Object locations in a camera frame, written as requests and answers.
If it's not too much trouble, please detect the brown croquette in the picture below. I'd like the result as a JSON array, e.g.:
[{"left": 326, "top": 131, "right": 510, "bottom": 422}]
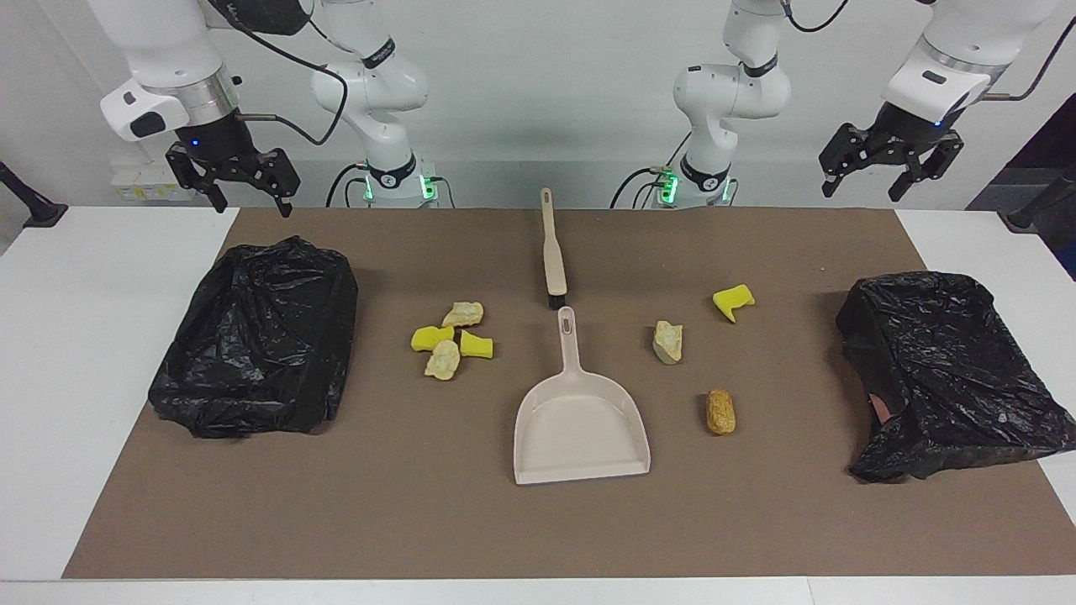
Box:
[{"left": 705, "top": 388, "right": 737, "bottom": 436}]

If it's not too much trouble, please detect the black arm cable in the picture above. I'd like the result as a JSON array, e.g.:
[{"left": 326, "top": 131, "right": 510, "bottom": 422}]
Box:
[
  {"left": 206, "top": 0, "right": 350, "bottom": 148},
  {"left": 782, "top": 0, "right": 1076, "bottom": 103}
]

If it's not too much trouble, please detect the black right base cable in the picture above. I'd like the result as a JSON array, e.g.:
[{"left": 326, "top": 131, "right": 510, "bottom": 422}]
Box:
[{"left": 326, "top": 164, "right": 371, "bottom": 208}]

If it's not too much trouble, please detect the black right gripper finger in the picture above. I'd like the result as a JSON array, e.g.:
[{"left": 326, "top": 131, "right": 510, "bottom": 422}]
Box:
[
  {"left": 252, "top": 150, "right": 301, "bottom": 218},
  {"left": 166, "top": 143, "right": 228, "bottom": 213}
]

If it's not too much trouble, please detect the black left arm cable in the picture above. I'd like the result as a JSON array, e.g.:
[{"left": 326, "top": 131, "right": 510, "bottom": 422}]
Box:
[{"left": 782, "top": 0, "right": 1076, "bottom": 103}]

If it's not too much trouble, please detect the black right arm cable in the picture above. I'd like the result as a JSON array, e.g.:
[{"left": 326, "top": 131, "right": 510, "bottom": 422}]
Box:
[{"left": 206, "top": 0, "right": 350, "bottom": 148}]

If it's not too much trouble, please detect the brown table mat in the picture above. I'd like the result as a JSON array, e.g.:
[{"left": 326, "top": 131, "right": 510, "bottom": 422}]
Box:
[{"left": 61, "top": 208, "right": 1076, "bottom": 581}]

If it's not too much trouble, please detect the beige plastic dustpan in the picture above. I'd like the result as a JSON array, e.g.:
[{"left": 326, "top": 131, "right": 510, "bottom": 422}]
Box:
[{"left": 514, "top": 306, "right": 652, "bottom": 487}]

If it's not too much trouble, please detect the dark background equipment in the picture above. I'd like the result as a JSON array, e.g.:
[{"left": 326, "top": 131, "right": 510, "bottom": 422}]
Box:
[{"left": 967, "top": 91, "right": 1076, "bottom": 282}]

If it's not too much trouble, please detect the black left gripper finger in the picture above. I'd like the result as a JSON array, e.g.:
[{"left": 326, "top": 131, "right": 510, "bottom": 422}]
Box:
[
  {"left": 889, "top": 130, "right": 965, "bottom": 203},
  {"left": 820, "top": 124, "right": 879, "bottom": 198}
]

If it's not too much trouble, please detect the white wall socket box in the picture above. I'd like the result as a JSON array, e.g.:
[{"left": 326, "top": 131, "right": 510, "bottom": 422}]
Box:
[{"left": 111, "top": 162, "right": 203, "bottom": 203}]

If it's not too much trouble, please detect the black left base cable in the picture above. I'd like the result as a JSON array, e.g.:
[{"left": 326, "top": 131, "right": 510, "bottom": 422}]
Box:
[{"left": 611, "top": 166, "right": 673, "bottom": 209}]

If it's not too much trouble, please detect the black clamp stand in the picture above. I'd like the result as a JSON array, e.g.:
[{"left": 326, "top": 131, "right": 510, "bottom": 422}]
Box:
[
  {"left": 998, "top": 168, "right": 1076, "bottom": 234},
  {"left": 0, "top": 161, "right": 68, "bottom": 229}
]

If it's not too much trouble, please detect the bin with black bag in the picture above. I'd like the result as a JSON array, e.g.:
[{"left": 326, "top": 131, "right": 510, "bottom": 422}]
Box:
[
  {"left": 148, "top": 235, "right": 360, "bottom": 439},
  {"left": 836, "top": 271, "right": 1076, "bottom": 484}
]

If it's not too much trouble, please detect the beige hand brush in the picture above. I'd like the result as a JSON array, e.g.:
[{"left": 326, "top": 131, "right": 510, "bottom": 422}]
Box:
[{"left": 540, "top": 187, "right": 569, "bottom": 310}]

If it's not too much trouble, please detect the black base cable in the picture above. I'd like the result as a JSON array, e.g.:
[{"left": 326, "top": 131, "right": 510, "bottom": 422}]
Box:
[
  {"left": 611, "top": 166, "right": 673, "bottom": 209},
  {"left": 326, "top": 164, "right": 371, "bottom": 208}
]

